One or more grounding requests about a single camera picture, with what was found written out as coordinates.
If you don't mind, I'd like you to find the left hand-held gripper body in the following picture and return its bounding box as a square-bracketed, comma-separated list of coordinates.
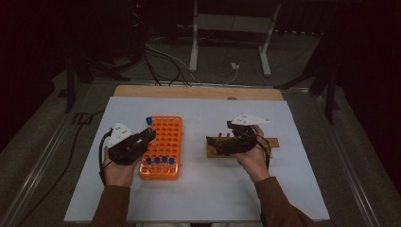
[108, 121, 149, 166]

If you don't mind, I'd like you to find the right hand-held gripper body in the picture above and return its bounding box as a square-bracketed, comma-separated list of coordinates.
[217, 113, 270, 156]

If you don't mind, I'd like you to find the wooden tube rack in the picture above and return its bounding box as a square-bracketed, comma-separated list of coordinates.
[205, 133, 281, 159]

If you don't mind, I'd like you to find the orange plastic tube rack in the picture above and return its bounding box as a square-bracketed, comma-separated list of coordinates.
[138, 114, 183, 182]

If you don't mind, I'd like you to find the person's left hand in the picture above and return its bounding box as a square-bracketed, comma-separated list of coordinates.
[102, 146, 142, 188]

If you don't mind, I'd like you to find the person's right hand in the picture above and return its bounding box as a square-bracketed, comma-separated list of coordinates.
[235, 124, 271, 184]

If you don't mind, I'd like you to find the white board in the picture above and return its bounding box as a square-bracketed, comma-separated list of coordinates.
[63, 96, 331, 223]

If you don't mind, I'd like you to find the black tripod stand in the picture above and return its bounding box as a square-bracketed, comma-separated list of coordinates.
[273, 56, 340, 126]
[64, 53, 131, 114]

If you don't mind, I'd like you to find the white metal stand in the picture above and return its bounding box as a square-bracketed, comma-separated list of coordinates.
[188, 0, 282, 78]

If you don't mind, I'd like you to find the left hand-held gripper cable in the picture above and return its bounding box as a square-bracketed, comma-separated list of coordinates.
[17, 109, 114, 227]

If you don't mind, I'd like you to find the hand-held gripper cable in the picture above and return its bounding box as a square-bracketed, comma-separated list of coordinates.
[256, 134, 272, 170]
[17, 109, 114, 227]

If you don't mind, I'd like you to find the right hand-held gripper cable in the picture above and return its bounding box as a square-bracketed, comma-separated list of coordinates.
[256, 134, 272, 170]

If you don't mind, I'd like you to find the white cable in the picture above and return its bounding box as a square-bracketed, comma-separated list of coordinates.
[144, 42, 239, 86]

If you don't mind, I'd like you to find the black cable bundle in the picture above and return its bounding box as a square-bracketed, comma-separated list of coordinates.
[143, 49, 192, 88]

